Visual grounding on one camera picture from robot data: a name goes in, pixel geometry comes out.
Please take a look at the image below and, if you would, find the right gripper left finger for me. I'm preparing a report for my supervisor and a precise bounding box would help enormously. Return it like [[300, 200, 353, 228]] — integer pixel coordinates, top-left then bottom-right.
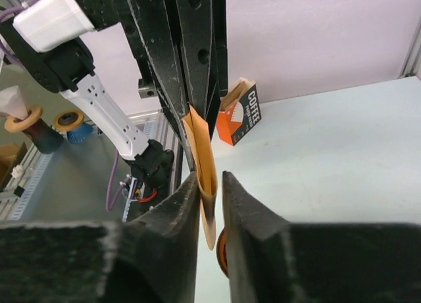
[[1, 173, 200, 302]]

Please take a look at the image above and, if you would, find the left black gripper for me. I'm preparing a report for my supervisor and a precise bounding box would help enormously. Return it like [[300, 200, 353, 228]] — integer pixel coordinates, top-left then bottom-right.
[[76, 0, 228, 170]]

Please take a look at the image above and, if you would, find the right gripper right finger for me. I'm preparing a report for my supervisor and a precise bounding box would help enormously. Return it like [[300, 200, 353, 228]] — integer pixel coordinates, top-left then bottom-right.
[[222, 172, 420, 302]]

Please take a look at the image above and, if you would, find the amber glass coffee dripper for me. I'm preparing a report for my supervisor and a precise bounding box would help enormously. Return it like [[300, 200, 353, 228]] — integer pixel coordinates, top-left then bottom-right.
[[216, 229, 229, 278]]

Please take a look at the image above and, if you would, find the brown paper coffee filter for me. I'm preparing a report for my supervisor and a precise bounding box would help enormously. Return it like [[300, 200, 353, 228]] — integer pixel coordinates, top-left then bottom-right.
[[182, 106, 218, 250]]

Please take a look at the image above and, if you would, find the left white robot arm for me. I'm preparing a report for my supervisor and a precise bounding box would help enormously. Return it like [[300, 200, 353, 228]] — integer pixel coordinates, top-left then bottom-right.
[[1, 0, 228, 189]]

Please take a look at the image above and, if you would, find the orange coffee filter box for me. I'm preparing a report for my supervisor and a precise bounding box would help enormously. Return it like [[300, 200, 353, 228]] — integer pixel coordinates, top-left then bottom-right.
[[216, 78, 262, 146]]

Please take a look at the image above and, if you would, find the white paper filter stack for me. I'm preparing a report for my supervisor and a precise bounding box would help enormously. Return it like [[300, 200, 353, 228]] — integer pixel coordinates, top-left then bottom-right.
[[0, 85, 64, 154]]

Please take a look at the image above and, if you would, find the cardboard box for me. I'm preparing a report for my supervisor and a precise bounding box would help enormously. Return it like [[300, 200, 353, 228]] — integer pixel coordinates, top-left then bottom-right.
[[0, 142, 27, 190]]

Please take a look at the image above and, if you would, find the blue brush with wooden ring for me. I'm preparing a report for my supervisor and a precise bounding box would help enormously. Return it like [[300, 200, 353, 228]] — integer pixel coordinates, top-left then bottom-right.
[[53, 110, 93, 144]]

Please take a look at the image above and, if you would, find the aluminium frame rail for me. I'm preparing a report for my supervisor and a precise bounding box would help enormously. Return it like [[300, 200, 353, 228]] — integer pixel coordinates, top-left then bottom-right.
[[399, 22, 420, 78]]

